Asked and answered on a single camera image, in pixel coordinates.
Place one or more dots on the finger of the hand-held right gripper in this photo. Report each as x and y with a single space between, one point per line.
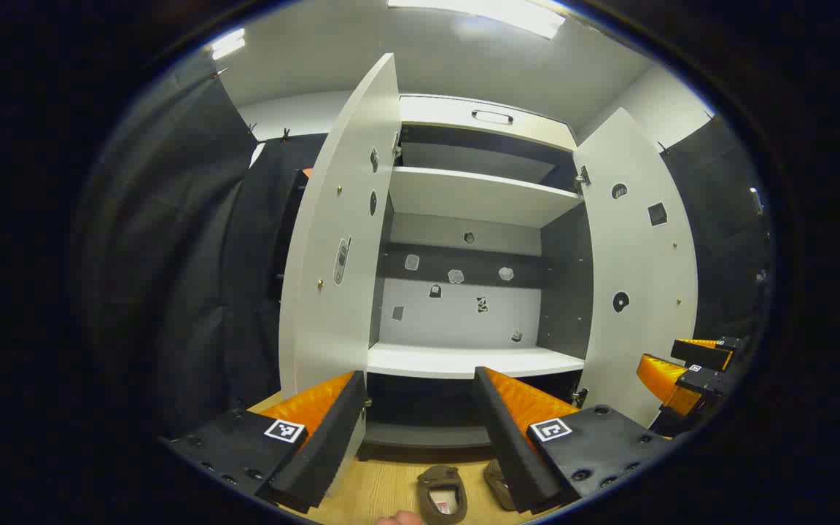
704 355
704 380

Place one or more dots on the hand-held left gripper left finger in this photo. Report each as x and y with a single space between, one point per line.
325 445

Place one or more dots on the white cabinet shelf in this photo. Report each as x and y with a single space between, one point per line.
464 359
478 193

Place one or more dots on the white shoe cabinet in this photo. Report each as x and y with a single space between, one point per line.
464 313

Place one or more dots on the black backdrop cloth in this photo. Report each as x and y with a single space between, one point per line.
267 219
719 240
157 255

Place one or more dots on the white shoe cabinet door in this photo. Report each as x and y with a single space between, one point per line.
639 255
325 328

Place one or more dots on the ceiling light panel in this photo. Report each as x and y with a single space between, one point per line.
228 45
478 11

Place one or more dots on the brown fuzzy shoe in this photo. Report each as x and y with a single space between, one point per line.
431 477
496 481

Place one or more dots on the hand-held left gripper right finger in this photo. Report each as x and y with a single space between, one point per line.
511 445

